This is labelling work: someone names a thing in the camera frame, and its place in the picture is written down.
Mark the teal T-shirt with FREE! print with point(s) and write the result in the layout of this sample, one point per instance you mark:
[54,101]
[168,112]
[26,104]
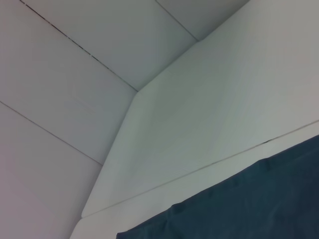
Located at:
[249,199]

